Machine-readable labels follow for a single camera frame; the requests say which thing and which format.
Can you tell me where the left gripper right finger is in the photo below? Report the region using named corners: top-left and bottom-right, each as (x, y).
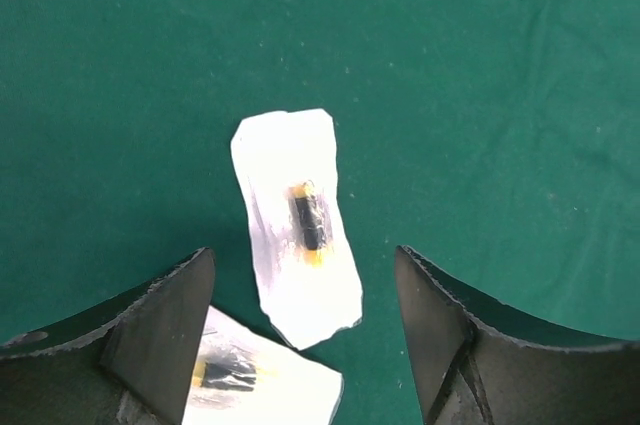
top-left (395, 246), bottom-right (639, 424)

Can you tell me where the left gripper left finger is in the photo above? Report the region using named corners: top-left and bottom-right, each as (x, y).
top-left (1, 248), bottom-right (215, 424)

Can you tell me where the suture packet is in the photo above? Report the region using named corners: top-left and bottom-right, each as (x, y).
top-left (183, 307), bottom-right (344, 425)
top-left (231, 109), bottom-right (363, 350)

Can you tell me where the dark green surgical cloth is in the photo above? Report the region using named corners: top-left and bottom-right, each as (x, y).
top-left (1, 0), bottom-right (639, 424)

